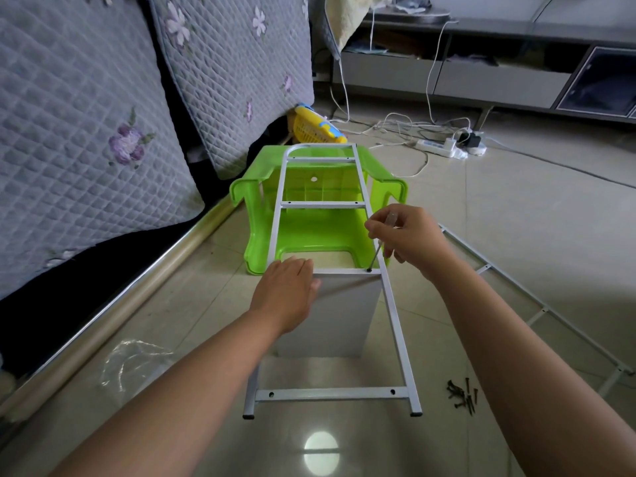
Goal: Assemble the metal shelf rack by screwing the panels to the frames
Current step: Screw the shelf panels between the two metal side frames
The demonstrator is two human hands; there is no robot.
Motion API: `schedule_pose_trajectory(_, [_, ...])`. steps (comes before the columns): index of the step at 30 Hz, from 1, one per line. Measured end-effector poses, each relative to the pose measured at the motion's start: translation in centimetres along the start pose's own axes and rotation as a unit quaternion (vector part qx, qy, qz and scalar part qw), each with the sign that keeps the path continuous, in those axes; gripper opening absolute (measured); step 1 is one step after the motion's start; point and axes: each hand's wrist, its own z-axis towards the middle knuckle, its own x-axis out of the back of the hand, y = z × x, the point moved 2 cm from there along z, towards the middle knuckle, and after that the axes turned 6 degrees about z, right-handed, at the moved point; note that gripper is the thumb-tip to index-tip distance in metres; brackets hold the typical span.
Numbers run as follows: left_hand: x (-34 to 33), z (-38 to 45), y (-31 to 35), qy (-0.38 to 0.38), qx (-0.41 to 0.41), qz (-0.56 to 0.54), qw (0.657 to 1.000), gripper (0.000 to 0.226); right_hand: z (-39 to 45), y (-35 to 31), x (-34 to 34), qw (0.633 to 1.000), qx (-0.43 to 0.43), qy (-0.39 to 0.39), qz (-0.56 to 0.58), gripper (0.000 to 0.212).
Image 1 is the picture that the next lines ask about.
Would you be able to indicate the chrome metal base rail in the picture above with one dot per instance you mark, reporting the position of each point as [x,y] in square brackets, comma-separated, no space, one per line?
[109,313]

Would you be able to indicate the pile of pale cloth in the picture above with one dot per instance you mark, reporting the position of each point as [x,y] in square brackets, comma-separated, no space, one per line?
[348,15]

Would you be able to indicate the grey textured furniture cover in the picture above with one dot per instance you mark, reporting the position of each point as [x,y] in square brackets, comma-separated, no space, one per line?
[89,124]

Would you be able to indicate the long white power strip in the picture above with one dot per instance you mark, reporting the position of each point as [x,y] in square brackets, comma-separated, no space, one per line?
[437,148]

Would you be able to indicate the person's right forearm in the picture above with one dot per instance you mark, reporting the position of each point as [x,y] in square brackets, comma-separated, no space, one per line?
[527,382]

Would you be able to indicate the white power strip with plugs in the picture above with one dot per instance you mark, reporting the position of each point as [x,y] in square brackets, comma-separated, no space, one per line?
[474,144]

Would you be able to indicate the person's left hand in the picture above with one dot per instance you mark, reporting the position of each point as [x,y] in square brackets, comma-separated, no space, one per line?
[285,295]

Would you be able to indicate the grey marble TV cabinet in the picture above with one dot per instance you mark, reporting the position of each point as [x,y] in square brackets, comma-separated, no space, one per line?
[497,54]

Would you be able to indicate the yellow plastic basket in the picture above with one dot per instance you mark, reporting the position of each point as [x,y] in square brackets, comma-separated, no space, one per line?
[316,124]

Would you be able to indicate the green plastic stool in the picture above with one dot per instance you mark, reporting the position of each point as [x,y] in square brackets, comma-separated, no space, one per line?
[318,228]

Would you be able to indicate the clear plastic screw bag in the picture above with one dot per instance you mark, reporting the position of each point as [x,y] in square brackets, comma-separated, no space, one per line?
[134,362]

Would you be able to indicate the person's left forearm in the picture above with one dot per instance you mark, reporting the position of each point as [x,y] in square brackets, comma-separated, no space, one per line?
[179,402]

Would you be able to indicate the white wooden board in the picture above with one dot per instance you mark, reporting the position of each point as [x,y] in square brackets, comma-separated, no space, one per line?
[333,318]

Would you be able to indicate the person's right hand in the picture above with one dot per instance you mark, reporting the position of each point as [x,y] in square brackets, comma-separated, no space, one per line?
[409,235]

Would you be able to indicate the white metal frame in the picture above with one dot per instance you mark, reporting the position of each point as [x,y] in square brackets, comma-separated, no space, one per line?
[527,303]
[328,393]

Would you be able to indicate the small black screw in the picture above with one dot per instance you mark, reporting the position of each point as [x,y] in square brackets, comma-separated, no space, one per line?
[378,257]

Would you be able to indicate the pile of black screws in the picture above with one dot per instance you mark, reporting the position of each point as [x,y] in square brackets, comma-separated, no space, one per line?
[462,395]

